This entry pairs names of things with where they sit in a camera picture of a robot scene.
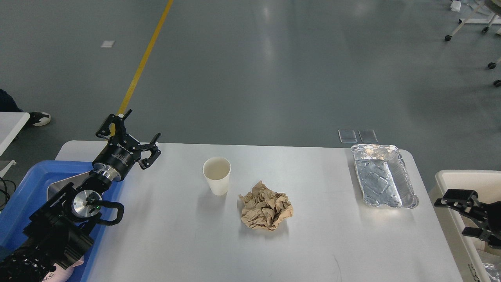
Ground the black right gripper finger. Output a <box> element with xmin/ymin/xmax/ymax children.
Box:
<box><xmin>433</xmin><ymin>189</ymin><xmax>484</xmax><ymax>220</ymax></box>
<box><xmin>462</xmin><ymin>227</ymin><xmax>487</xmax><ymax>240</ymax></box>

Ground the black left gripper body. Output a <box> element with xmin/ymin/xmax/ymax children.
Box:
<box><xmin>92</xmin><ymin>139</ymin><xmax>141</xmax><ymax>182</ymax></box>

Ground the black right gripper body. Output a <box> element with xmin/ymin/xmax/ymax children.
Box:
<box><xmin>476</xmin><ymin>202</ymin><xmax>501</xmax><ymax>249</ymax></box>

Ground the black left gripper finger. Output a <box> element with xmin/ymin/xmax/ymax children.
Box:
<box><xmin>135</xmin><ymin>133</ymin><xmax>161</xmax><ymax>170</ymax></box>
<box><xmin>96</xmin><ymin>109</ymin><xmax>133</xmax><ymax>141</ymax></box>

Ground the white paper cup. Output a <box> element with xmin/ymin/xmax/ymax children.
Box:
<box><xmin>202</xmin><ymin>157</ymin><xmax>231</xmax><ymax>196</ymax></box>

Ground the stainless steel rectangular container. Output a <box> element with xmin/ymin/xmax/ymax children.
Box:
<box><xmin>47</xmin><ymin>173</ymin><xmax>88</xmax><ymax>200</ymax></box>

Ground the aluminium foil tray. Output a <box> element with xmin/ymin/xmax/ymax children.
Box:
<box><xmin>351</xmin><ymin>143</ymin><xmax>419</xmax><ymax>209</ymax></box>

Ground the brown paper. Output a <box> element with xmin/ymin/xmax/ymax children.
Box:
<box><xmin>238</xmin><ymin>181</ymin><xmax>294</xmax><ymax>231</ymax></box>

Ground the pink mug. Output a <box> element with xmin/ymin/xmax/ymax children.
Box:
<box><xmin>42</xmin><ymin>260</ymin><xmax>84</xmax><ymax>282</ymax></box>

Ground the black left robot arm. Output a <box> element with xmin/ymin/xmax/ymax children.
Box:
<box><xmin>1</xmin><ymin>110</ymin><xmax>161</xmax><ymax>282</ymax></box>

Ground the white waste bin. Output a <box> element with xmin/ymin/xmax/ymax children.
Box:
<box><xmin>428</xmin><ymin>170</ymin><xmax>501</xmax><ymax>282</ymax></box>

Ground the white paper scrap on floor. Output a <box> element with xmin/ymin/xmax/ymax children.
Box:
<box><xmin>100</xmin><ymin>40</ymin><xmax>115</xmax><ymax>49</ymax></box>

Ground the blue plastic tray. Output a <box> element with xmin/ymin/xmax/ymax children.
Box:
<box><xmin>0</xmin><ymin>160</ymin><xmax>123</xmax><ymax>282</ymax></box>

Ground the white side table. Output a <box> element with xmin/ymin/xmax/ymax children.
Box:
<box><xmin>0</xmin><ymin>112</ymin><xmax>29</xmax><ymax>155</ymax></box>

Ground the seated person in dark clothes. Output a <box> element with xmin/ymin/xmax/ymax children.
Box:
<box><xmin>0</xmin><ymin>89</ymin><xmax>52</xmax><ymax>127</ymax></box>

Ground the clear floor plate right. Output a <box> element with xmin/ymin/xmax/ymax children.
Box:
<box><xmin>358</xmin><ymin>129</ymin><xmax>378</xmax><ymax>143</ymax></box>

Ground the clear floor plate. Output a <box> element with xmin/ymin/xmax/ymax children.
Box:
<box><xmin>358</xmin><ymin>129</ymin><xmax>378</xmax><ymax>143</ymax></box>
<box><xmin>338</xmin><ymin>129</ymin><xmax>358</xmax><ymax>143</ymax></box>

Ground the clear floor plate left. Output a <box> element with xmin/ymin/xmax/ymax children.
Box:
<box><xmin>338</xmin><ymin>129</ymin><xmax>358</xmax><ymax>143</ymax></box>

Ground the white wheeled cart frame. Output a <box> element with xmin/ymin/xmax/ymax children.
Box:
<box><xmin>444</xmin><ymin>0</ymin><xmax>501</xmax><ymax>42</ymax></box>

